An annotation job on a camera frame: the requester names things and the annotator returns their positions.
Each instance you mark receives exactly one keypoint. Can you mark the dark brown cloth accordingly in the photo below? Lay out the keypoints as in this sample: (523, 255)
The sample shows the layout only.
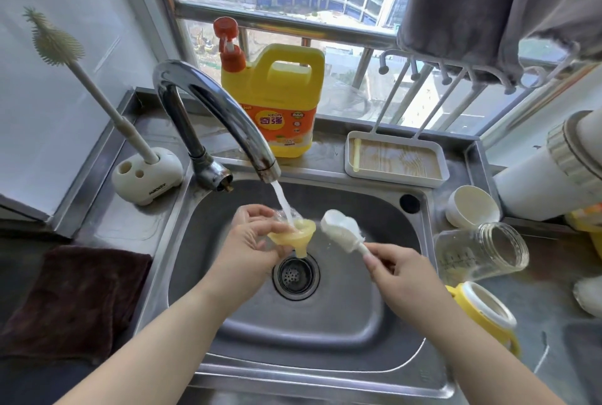
(75, 306)

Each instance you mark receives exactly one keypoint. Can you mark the person's right hand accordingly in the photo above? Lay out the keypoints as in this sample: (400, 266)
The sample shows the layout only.
(409, 287)

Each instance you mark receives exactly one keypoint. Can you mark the yellow detergent jug red pump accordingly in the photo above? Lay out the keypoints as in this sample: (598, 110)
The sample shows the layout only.
(277, 103)

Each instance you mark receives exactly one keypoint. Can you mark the stainless steel sink basin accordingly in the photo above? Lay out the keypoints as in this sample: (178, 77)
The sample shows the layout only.
(338, 324)

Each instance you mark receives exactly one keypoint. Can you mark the person's right forearm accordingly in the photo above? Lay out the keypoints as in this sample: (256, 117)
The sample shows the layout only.
(484, 367)

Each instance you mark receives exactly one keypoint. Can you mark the pale yellow straw stick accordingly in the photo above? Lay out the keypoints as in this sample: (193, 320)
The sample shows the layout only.
(356, 155)

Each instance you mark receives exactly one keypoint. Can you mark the white bottle drying rack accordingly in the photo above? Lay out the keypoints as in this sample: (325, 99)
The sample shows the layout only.
(399, 160)

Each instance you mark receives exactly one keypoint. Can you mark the chrome sink faucet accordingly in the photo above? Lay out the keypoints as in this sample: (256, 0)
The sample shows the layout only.
(221, 108)

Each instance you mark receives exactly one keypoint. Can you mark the round metal drain strainer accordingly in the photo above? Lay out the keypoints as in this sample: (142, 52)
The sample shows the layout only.
(296, 276)

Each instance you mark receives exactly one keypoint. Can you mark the white silicone bottle brush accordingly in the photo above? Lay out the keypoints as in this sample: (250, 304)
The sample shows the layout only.
(94, 85)

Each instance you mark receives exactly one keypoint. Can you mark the person's right thumb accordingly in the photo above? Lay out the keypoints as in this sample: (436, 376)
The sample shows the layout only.
(376, 268)

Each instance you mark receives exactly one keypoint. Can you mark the clear glass baby bottle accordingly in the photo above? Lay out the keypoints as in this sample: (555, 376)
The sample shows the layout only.
(479, 252)

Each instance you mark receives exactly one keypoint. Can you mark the white brush holder stand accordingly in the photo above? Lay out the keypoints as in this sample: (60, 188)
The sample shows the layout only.
(150, 179)

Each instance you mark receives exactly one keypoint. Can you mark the person's left forearm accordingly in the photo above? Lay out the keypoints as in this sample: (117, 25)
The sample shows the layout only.
(150, 353)

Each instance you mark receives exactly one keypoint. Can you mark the yellow silicone bottle nipple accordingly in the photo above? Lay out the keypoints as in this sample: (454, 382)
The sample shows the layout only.
(301, 235)

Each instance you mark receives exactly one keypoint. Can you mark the white round cup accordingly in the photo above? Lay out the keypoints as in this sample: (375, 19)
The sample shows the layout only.
(472, 207)

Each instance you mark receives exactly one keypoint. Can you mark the small white nipple brush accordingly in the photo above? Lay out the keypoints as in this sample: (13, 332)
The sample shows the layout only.
(341, 230)

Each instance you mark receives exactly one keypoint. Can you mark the person's left hand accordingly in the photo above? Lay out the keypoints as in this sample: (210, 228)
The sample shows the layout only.
(240, 263)

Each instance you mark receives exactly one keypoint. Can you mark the white rounded object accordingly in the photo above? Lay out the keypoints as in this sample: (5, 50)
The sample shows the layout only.
(590, 296)

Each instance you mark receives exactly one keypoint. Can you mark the yellow plastic container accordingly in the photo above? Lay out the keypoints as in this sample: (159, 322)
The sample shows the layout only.
(588, 226)

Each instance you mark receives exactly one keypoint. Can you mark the person's left thumb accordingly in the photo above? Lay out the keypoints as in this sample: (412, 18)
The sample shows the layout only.
(273, 229)

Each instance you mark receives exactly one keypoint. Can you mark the grey hanging towel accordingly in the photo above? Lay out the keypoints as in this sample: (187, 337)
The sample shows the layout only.
(470, 5)

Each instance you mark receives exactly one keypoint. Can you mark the metal window railing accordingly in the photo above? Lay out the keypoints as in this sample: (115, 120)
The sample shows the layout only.
(291, 21)

